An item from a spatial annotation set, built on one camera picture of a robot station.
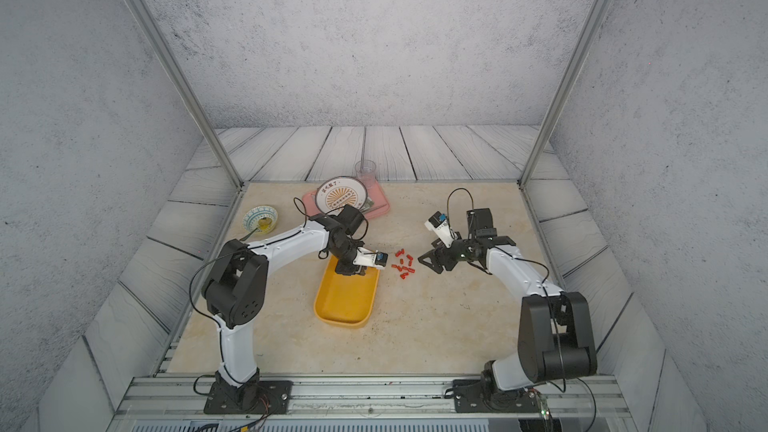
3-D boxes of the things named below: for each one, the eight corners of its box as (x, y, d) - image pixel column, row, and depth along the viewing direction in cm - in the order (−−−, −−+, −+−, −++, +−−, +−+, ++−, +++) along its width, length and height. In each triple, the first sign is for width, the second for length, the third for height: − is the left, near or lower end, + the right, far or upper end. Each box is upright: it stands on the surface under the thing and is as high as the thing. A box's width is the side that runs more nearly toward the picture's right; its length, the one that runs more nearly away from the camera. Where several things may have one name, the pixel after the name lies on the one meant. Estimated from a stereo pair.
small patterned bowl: (245, 234, 108) (240, 226, 105) (253, 215, 114) (248, 206, 110) (276, 234, 108) (271, 225, 104) (282, 215, 114) (278, 206, 110)
